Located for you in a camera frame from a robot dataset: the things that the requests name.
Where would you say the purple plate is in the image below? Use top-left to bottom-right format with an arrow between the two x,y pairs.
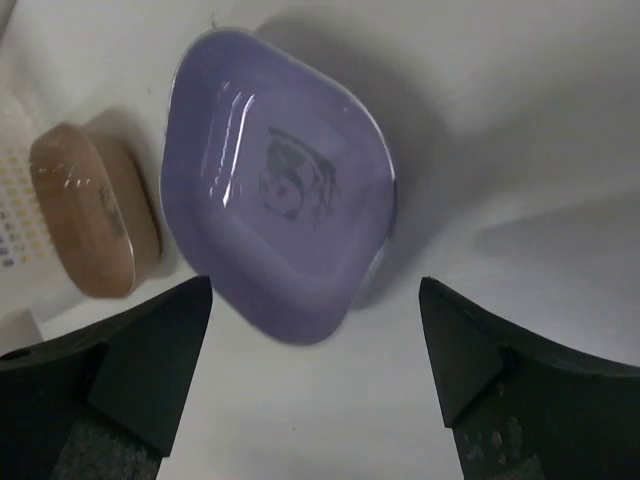
159,28 -> 397,345

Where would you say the white plastic bin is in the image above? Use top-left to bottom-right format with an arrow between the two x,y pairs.
1,93 -> 57,316

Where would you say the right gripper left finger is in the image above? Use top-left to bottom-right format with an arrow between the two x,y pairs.
1,276 -> 213,479

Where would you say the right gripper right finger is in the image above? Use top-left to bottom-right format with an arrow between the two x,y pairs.
419,277 -> 639,479

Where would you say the brown plate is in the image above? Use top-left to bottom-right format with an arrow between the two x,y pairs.
29,123 -> 161,299

